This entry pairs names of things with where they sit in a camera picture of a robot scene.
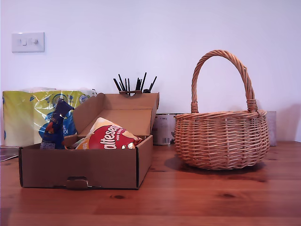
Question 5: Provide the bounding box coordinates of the kitchen towel roll pack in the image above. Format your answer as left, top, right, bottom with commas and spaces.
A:
2, 87, 98, 146

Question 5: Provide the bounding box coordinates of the dark blue egg bag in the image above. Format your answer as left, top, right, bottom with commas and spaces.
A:
40, 98, 75, 150

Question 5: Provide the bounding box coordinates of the dark flat magazine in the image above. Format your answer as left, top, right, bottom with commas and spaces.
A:
0, 145, 21, 162

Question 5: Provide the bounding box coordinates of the tin can white label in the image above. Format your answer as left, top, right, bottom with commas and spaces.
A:
152, 114, 175, 145

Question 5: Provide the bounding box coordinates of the white wall switch plate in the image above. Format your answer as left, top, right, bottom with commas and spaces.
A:
11, 32, 45, 53

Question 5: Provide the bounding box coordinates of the brown cardboard box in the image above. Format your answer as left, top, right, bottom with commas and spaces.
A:
18, 92, 160, 191

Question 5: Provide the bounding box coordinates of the woven wicker basket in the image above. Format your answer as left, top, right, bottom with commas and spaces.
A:
174, 49, 270, 170

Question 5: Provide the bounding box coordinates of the grey patterned tissue box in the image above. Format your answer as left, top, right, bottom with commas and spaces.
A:
267, 110, 277, 146

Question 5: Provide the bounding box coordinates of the red white Maltesers bag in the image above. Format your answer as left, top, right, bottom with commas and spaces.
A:
75, 117, 143, 150

